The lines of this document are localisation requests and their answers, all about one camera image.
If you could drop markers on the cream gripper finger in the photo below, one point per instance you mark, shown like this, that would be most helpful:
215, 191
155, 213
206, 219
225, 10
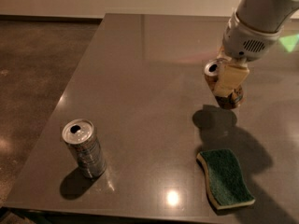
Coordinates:
231, 75
223, 55

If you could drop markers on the silver soda can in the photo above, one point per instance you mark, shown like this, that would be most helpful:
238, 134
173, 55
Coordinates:
80, 138

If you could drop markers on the orange soda can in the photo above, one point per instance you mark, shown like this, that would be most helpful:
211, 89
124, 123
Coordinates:
211, 71

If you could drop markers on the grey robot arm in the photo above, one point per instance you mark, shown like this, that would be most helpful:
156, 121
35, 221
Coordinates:
255, 8

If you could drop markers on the green and yellow sponge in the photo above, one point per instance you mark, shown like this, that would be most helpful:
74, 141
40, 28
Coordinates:
225, 185

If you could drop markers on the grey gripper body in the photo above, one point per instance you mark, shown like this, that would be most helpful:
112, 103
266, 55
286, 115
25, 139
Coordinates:
246, 42

